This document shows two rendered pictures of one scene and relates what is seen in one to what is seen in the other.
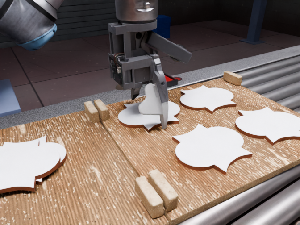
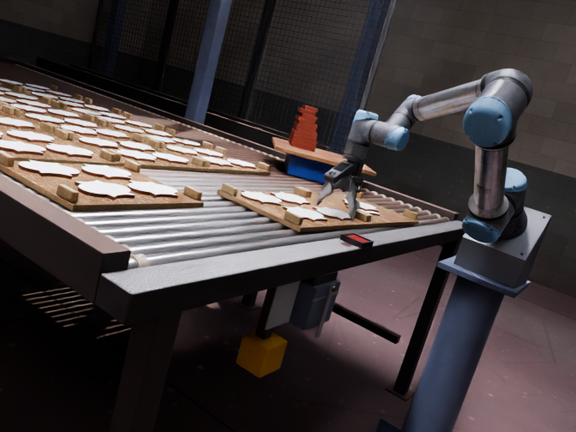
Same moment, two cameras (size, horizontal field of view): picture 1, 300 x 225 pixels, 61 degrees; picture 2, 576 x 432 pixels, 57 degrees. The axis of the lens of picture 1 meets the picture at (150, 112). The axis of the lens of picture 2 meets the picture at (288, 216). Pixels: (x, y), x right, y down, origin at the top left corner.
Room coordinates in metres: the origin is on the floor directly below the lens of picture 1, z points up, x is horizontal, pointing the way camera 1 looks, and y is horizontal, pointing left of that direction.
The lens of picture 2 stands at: (2.00, -0.91, 1.28)
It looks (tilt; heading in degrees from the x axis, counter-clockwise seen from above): 12 degrees down; 154
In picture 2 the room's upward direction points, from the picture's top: 15 degrees clockwise
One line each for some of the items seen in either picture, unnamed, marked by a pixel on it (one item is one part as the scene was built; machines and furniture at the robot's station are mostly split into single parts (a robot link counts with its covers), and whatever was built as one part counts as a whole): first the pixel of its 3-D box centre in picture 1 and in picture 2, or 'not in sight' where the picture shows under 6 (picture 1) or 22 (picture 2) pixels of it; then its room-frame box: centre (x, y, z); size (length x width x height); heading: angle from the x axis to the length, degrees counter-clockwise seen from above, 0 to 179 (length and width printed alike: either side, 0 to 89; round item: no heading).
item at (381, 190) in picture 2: not in sight; (176, 123); (-1.66, -0.12, 0.90); 4.04 x 0.06 x 0.10; 32
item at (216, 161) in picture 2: not in sight; (213, 157); (-0.19, -0.25, 0.94); 0.41 x 0.35 x 0.04; 122
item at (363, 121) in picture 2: not in sight; (363, 128); (0.49, 0.03, 1.24); 0.09 x 0.08 x 0.11; 29
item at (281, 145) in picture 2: not in sight; (320, 154); (-0.43, 0.38, 1.03); 0.50 x 0.50 x 0.02; 71
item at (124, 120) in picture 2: not in sight; (112, 117); (-0.79, -0.62, 0.94); 0.41 x 0.35 x 0.04; 121
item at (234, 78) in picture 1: (232, 77); (293, 218); (0.68, -0.24, 0.95); 0.06 x 0.02 x 0.03; 28
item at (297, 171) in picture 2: not in sight; (315, 167); (-0.37, 0.35, 0.97); 0.31 x 0.31 x 0.10; 71
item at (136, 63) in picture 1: (135, 53); (349, 174); (0.48, 0.03, 1.08); 0.09 x 0.08 x 0.12; 118
